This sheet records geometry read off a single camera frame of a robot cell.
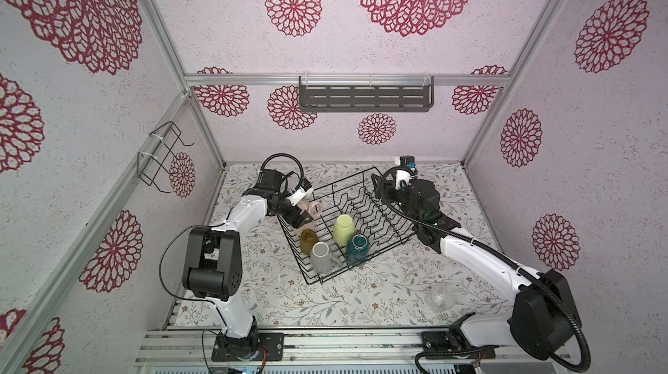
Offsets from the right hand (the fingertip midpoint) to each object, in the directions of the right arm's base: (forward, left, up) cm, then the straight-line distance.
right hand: (383, 170), depth 78 cm
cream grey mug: (-21, +18, -20) cm, 34 cm away
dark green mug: (-17, +7, -18) cm, 26 cm away
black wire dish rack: (+13, +8, -29) cm, 33 cm away
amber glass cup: (-9, +25, -27) cm, 38 cm away
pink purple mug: (+4, +24, -28) cm, 37 cm away
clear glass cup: (-26, -20, -30) cm, 45 cm away
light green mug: (-10, +12, -18) cm, 24 cm away
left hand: (-3, +27, -20) cm, 34 cm away
